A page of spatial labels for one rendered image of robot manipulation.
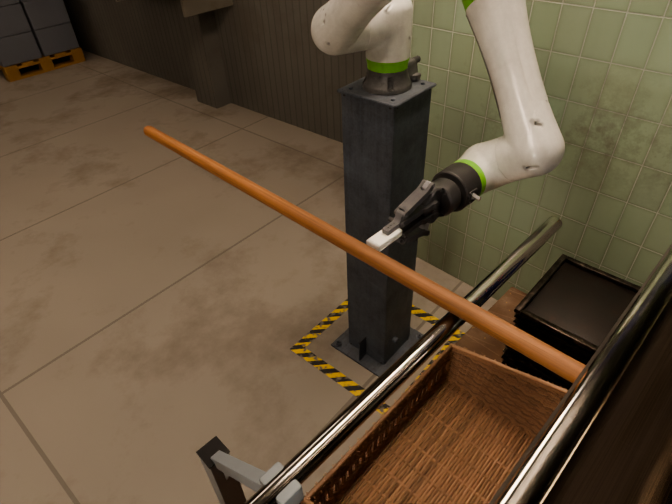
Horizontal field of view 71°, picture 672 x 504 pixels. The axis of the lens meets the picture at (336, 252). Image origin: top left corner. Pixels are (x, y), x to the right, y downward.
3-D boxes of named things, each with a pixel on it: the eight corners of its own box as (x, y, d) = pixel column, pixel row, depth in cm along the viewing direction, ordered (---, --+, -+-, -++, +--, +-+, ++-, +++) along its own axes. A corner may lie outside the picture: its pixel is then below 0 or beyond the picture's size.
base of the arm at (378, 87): (401, 64, 159) (402, 46, 155) (440, 73, 151) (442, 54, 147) (352, 88, 144) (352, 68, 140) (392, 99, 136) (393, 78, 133)
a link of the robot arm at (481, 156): (486, 185, 115) (468, 144, 113) (532, 171, 105) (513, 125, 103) (454, 209, 108) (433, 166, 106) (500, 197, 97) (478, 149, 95)
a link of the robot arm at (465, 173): (439, 191, 108) (443, 155, 102) (485, 210, 102) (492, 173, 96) (423, 202, 105) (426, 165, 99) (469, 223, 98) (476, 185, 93)
